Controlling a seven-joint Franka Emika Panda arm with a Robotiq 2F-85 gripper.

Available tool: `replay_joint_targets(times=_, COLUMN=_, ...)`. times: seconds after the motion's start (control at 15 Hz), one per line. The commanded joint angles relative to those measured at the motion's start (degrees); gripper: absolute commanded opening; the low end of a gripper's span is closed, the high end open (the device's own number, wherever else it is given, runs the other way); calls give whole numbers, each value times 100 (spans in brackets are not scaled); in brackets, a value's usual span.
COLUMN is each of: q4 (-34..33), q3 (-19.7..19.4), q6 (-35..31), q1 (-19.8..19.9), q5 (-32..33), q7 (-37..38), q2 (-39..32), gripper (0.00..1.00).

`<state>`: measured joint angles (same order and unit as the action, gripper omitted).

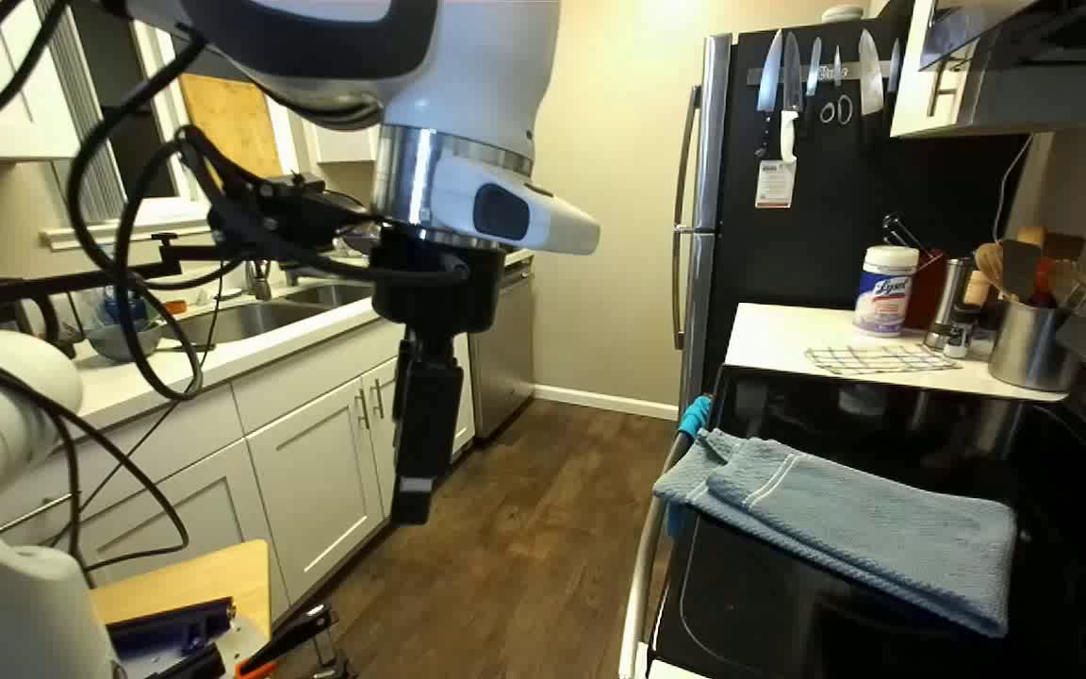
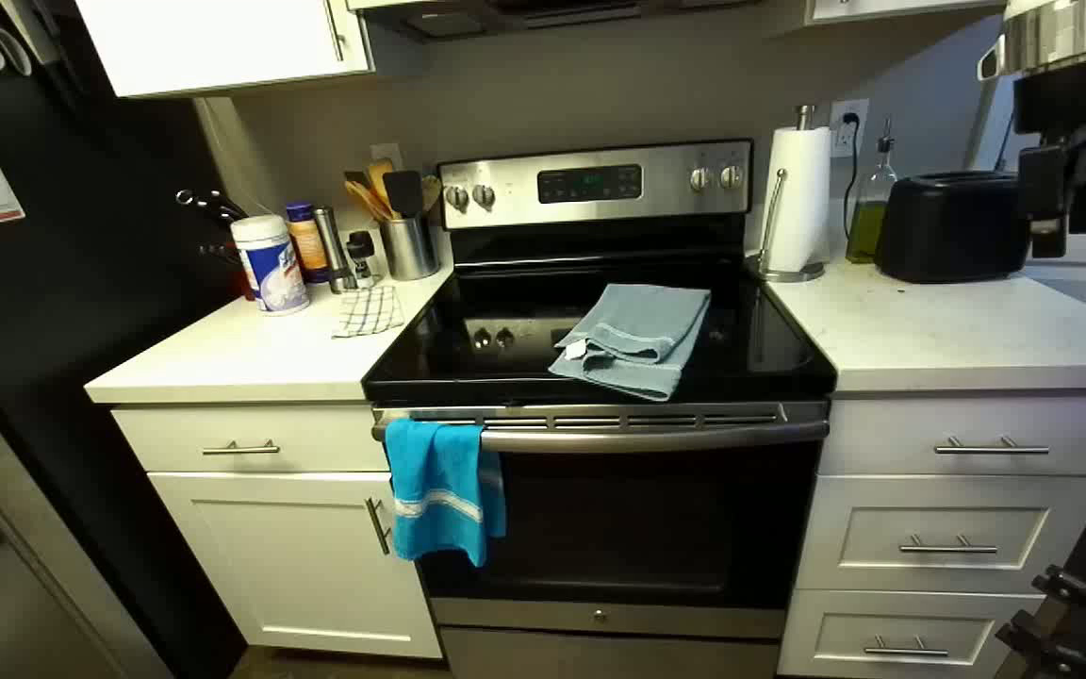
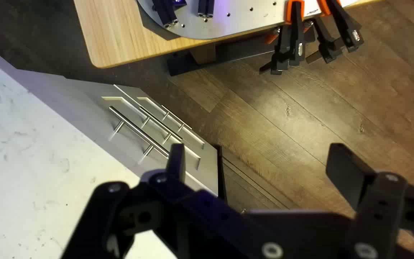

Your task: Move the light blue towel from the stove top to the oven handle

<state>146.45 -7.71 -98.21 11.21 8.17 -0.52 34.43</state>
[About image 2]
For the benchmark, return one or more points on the light blue towel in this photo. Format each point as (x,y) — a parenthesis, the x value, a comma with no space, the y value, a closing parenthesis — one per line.
(633,339)

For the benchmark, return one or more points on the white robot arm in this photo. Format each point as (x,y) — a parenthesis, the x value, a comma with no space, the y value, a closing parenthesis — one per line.
(1042,45)

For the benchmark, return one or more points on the stainless steel electric stove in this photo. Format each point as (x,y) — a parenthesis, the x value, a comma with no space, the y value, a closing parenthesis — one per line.
(649,532)

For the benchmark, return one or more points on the bright blue striped towel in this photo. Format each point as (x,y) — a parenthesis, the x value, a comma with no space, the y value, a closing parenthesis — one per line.
(447,493)

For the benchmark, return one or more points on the paper towel roll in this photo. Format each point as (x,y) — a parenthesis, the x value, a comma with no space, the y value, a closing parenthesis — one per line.
(798,197)

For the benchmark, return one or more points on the metal utensil crock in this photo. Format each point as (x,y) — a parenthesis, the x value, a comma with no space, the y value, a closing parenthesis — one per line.
(406,248)

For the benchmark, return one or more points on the white trivet mat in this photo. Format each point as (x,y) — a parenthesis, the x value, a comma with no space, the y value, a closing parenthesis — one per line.
(367,309)

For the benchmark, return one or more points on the orange spice bottle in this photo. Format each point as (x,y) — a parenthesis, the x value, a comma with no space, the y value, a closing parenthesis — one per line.
(307,238)

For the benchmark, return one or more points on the disinfecting wipes canister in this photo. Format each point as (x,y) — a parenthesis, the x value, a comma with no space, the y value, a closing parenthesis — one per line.
(269,260)

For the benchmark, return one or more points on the white left base cabinet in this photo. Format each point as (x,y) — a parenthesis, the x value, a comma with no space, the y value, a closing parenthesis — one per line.
(288,510)

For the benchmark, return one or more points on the olive oil bottle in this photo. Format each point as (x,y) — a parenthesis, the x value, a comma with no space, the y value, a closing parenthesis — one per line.
(874,204)

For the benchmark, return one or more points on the white right drawer cabinet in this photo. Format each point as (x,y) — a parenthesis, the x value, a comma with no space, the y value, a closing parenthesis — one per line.
(930,522)

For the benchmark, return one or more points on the black toaster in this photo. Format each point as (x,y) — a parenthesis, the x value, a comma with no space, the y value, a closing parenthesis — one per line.
(953,228)

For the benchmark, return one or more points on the black refrigerator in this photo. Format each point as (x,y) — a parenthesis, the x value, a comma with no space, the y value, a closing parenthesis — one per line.
(98,259)

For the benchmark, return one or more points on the white upper cabinet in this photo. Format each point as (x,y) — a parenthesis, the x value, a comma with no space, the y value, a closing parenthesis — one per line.
(182,45)

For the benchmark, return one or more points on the oven door handle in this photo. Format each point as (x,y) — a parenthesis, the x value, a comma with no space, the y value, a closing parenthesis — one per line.
(605,436)

